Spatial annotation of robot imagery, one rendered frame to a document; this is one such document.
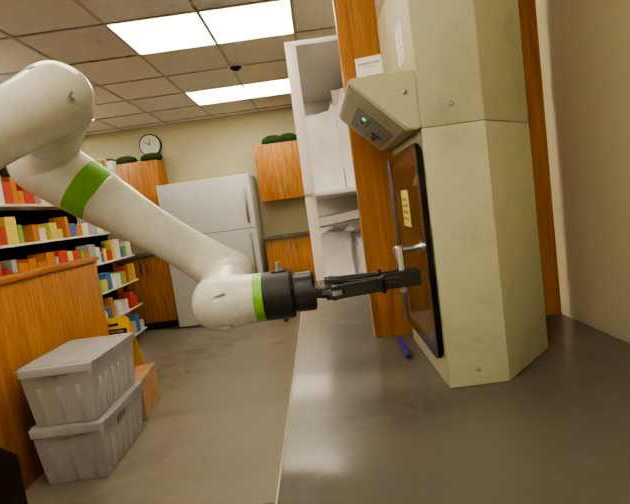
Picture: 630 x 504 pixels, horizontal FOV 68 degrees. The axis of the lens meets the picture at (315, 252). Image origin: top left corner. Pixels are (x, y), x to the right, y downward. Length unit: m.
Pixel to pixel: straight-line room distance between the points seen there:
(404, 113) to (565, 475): 0.58
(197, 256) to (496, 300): 0.58
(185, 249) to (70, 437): 2.09
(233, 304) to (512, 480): 0.51
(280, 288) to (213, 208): 5.01
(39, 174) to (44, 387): 2.02
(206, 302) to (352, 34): 0.75
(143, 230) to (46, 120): 0.26
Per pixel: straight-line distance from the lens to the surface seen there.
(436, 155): 0.85
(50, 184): 1.01
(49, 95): 0.88
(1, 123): 0.82
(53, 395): 2.92
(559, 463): 0.72
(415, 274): 0.89
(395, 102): 0.85
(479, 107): 0.88
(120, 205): 0.99
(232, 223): 5.80
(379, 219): 1.20
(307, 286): 0.85
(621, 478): 0.70
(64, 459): 3.04
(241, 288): 0.86
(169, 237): 0.98
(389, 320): 1.24
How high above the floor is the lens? 1.30
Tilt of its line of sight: 6 degrees down
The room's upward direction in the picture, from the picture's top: 8 degrees counter-clockwise
